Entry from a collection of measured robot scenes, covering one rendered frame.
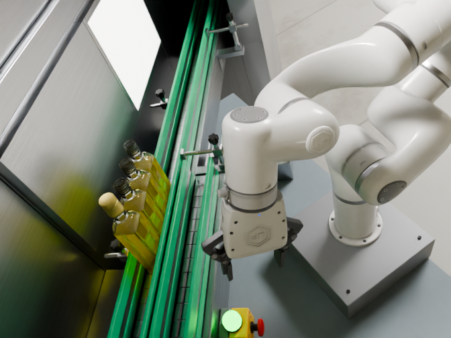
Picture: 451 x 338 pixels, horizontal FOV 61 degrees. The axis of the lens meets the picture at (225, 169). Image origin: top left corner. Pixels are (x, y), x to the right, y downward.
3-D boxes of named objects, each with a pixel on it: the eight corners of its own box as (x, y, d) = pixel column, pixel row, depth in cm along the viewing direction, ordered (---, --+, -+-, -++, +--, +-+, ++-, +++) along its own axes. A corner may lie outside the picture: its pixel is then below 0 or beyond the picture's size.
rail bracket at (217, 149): (190, 165, 116) (176, 137, 107) (244, 159, 112) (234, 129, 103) (188, 173, 114) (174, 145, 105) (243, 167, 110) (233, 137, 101)
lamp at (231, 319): (224, 312, 91) (221, 308, 88) (243, 312, 89) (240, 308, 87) (223, 332, 88) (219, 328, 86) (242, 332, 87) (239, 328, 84)
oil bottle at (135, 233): (152, 252, 100) (113, 207, 84) (171, 251, 99) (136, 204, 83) (147, 272, 97) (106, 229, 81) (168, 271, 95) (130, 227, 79)
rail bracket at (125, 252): (121, 262, 101) (96, 237, 91) (145, 261, 99) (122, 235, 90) (118, 277, 99) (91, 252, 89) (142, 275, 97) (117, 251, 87)
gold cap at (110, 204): (122, 216, 79) (112, 204, 75) (107, 218, 79) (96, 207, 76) (125, 202, 81) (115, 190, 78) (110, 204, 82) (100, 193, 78)
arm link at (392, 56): (422, 79, 53) (305, 174, 53) (360, 54, 63) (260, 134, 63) (413, 29, 48) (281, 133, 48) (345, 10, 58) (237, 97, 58)
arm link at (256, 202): (223, 202, 52) (225, 217, 53) (285, 188, 53) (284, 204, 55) (211, 172, 58) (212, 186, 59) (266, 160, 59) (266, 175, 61)
